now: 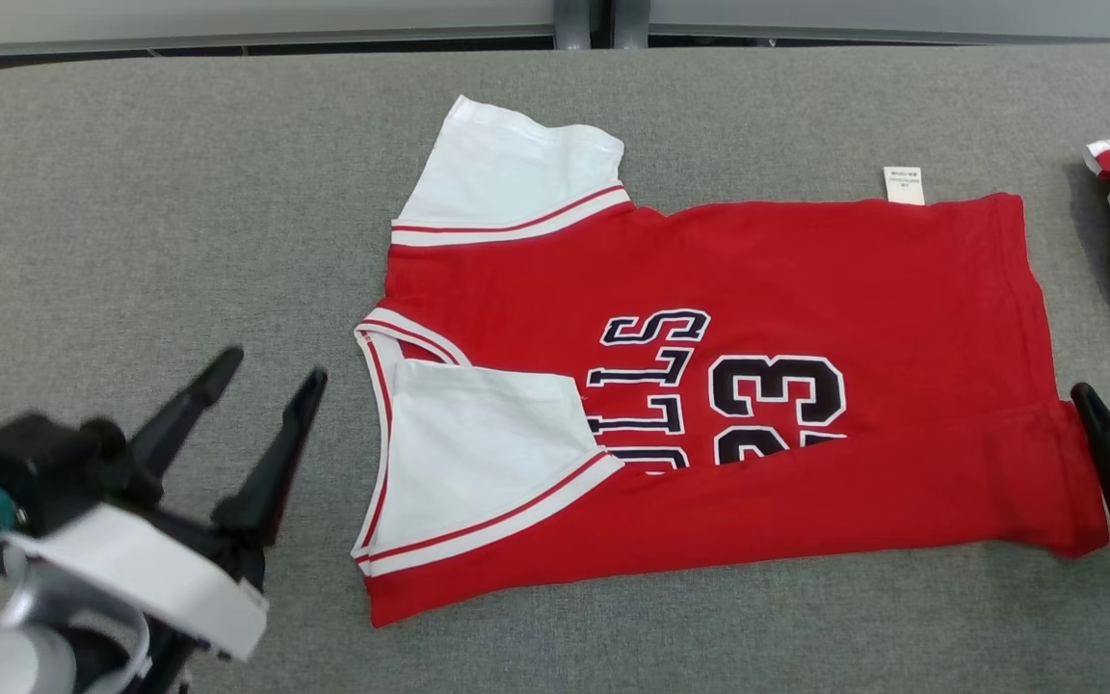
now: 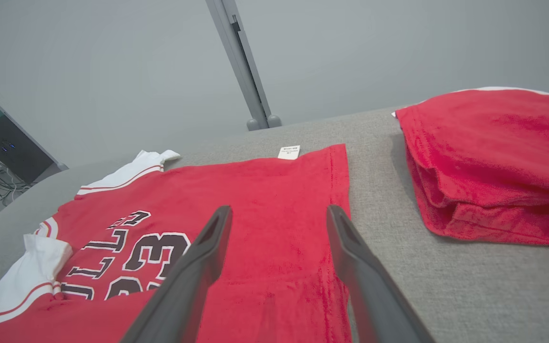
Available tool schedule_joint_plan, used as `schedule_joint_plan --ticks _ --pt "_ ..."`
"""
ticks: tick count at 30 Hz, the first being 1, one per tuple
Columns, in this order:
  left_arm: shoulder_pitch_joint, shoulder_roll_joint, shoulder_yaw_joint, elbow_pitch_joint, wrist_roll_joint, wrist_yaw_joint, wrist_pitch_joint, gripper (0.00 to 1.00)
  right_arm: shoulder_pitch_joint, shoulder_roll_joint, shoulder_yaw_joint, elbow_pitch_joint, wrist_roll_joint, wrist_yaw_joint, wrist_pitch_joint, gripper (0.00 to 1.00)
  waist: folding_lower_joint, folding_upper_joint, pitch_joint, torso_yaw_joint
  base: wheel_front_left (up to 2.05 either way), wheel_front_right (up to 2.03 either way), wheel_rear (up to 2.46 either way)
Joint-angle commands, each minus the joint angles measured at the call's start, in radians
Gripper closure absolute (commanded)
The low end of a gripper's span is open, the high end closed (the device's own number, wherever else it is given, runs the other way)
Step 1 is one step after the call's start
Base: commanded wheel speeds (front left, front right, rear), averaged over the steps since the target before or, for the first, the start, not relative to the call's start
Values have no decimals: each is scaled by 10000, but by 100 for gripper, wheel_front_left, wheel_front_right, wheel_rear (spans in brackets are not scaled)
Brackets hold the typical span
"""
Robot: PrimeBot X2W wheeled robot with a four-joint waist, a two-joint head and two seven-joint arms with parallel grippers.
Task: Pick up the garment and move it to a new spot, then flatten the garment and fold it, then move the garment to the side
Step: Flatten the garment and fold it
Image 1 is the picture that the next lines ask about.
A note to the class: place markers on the grey partition post with feet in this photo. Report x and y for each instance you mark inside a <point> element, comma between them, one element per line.
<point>574,19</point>

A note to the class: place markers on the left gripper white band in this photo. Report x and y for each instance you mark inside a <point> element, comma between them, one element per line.
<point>160,569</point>

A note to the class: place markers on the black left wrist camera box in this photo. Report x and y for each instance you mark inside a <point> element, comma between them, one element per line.
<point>35,472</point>

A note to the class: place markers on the red basketball jersey white sleeves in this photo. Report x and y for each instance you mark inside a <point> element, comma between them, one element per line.
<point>806,270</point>

